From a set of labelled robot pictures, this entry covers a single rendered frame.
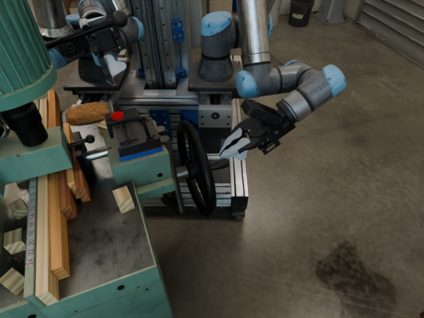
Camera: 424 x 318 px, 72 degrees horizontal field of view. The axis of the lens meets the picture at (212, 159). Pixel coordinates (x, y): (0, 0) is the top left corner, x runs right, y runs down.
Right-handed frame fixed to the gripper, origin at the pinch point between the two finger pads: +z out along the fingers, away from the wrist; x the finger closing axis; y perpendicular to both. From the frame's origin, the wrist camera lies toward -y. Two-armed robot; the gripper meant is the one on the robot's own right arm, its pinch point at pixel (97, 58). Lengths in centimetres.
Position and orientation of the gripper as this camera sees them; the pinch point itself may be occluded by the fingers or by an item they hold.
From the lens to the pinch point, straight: 75.3
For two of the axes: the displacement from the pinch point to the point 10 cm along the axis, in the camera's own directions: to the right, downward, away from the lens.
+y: 9.1, -3.8, 1.5
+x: 1.6, 6.6, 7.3
